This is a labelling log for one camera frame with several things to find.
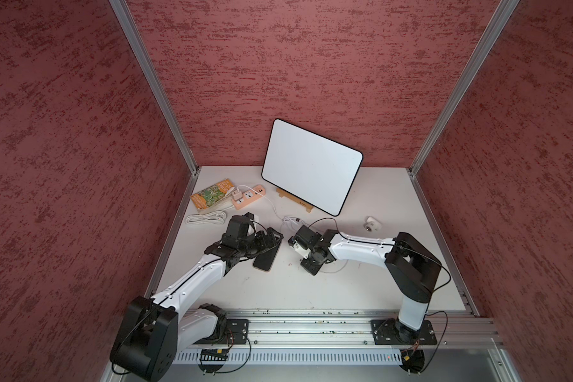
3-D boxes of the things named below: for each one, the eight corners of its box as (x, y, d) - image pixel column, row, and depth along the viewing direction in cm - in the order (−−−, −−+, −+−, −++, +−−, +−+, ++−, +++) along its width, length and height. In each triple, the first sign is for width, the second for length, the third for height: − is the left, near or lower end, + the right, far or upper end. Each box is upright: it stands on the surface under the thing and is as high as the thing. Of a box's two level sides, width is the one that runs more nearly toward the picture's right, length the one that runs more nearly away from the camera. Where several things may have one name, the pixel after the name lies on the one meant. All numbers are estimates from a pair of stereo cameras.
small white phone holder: (364, 231, 99) (366, 229, 97) (361, 218, 103) (363, 216, 102) (382, 232, 99) (383, 229, 97) (378, 218, 103) (379, 216, 102)
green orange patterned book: (199, 217, 104) (196, 212, 100) (191, 197, 111) (188, 192, 107) (240, 199, 111) (239, 193, 107) (230, 181, 118) (228, 176, 114)
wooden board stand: (276, 194, 110) (275, 189, 108) (279, 191, 112) (279, 186, 109) (309, 213, 104) (309, 208, 101) (312, 209, 105) (312, 204, 102)
